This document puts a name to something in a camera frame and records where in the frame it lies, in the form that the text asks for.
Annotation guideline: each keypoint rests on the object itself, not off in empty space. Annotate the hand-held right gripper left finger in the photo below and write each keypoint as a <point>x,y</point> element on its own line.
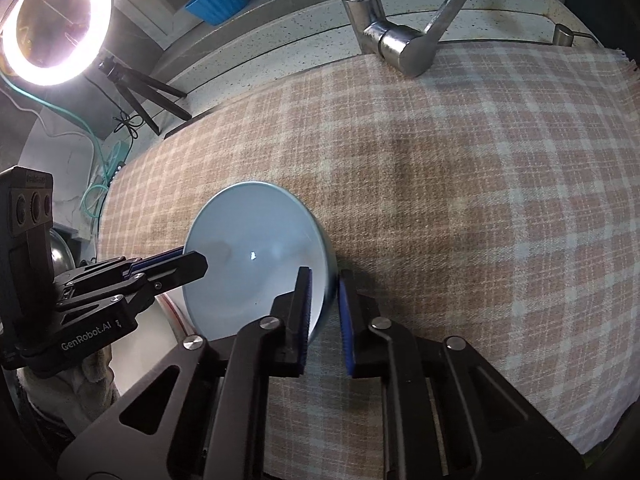
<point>304,320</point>

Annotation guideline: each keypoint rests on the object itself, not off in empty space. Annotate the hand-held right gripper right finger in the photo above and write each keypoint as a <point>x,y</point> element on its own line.
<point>345,330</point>

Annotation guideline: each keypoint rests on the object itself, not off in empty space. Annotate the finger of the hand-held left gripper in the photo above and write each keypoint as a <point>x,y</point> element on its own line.
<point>175,270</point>
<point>160,257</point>

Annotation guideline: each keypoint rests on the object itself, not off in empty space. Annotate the light blue bowl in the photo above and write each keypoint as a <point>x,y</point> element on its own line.
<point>250,240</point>

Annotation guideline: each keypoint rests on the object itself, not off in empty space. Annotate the person's left hand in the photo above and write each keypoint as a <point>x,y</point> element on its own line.
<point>90,375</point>

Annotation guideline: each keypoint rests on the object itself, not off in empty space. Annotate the steel pot lid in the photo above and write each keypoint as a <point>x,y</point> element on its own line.
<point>61,255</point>

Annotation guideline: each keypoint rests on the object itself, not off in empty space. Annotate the white red-rimmed plate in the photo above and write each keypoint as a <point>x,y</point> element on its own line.
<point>172,317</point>

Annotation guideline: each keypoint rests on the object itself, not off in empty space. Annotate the checkered tablecloth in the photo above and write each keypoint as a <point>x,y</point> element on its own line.
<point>450,210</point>

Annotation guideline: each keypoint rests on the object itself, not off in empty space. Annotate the steel faucet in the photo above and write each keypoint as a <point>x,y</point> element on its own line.
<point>395,40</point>

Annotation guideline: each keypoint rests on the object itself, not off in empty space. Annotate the steel soap dispenser pump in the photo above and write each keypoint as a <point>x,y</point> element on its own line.
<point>567,35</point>

